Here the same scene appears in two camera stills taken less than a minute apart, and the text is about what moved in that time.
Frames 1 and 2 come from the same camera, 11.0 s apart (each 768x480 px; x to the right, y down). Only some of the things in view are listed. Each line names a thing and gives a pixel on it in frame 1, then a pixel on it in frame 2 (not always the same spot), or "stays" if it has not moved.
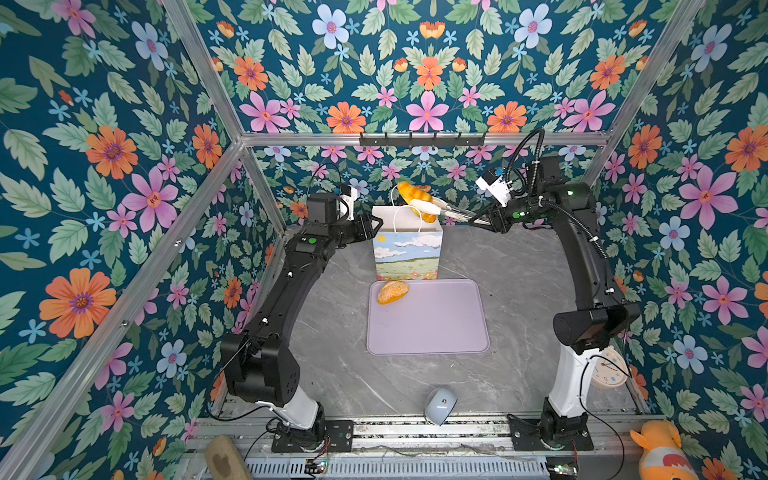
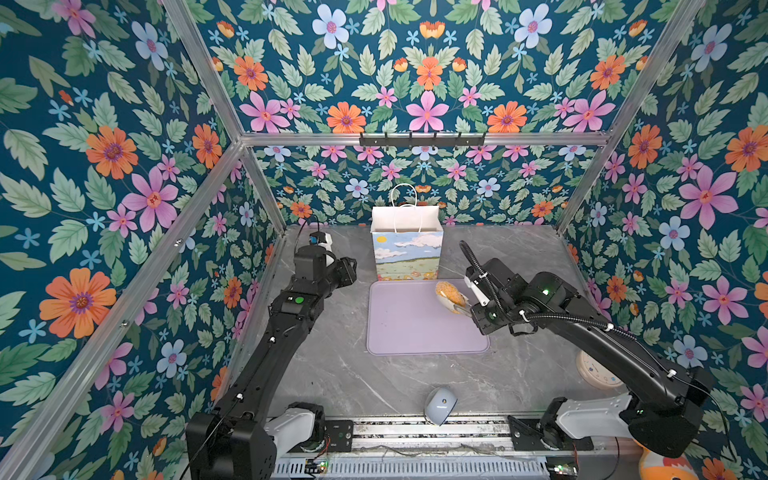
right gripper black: [495, 215] to [481, 325]
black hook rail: [422, 141] stays
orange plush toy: [663, 459] stays
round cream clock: [605, 373] stays
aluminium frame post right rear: [642, 92] stays
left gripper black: [362, 226] to [346, 270]
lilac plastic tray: [435, 317] stays
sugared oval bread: [391, 292] to [444, 289]
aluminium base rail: [628, 434] stays
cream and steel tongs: [437, 206] to [463, 309]
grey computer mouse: [439, 404] stays
